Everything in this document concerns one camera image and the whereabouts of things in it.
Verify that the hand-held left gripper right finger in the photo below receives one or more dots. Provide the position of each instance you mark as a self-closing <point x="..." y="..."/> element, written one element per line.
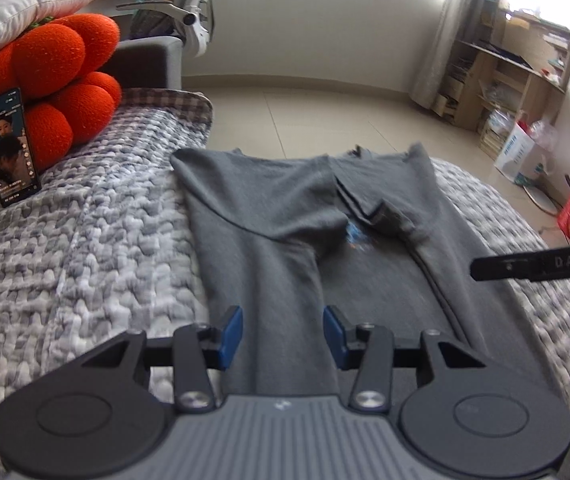
<point x="335" y="337"/>

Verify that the photo card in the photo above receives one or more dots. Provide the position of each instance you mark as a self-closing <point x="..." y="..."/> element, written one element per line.
<point x="10" y="145"/>

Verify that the wooden shelf unit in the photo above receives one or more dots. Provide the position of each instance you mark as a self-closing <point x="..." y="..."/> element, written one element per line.
<point x="505" y="70"/>

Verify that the beige curtain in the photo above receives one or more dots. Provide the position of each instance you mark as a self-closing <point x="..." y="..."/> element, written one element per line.
<point x="450" y="35"/>

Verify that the white office chair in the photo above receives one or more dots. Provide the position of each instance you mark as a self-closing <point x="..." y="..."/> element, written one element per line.
<point x="197" y="20"/>

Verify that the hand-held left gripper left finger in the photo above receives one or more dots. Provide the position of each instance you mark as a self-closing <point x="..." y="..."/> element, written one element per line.
<point x="232" y="337"/>

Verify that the checked grey cushion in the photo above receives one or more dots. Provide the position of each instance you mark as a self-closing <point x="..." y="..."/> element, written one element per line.
<point x="175" y="100"/>

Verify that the grey white quilted blanket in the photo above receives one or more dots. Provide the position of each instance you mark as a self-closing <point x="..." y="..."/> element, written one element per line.
<point x="90" y="260"/>

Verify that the white cardboard box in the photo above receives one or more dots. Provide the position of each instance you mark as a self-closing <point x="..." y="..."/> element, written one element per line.
<point x="517" y="152"/>

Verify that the grey sweatshirt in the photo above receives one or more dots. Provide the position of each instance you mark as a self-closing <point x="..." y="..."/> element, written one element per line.
<point x="265" y="260"/>

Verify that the orange tomato cushion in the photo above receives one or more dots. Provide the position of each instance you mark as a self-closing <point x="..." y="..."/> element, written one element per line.
<point x="50" y="60"/>

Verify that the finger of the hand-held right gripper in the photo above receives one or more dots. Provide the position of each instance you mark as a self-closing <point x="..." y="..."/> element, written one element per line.
<point x="505" y="266"/>

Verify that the white pillow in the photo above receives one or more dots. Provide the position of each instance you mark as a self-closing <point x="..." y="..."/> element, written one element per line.
<point x="25" y="10"/>

